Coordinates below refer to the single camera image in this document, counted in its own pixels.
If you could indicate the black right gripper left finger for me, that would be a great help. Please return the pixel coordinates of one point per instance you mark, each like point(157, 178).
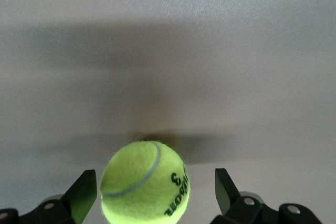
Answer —
point(81, 197)

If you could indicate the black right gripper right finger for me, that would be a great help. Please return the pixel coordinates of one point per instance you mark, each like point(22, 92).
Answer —
point(228, 197)

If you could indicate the yellow tennis ball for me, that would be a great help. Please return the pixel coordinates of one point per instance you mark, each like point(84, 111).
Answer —
point(141, 182)

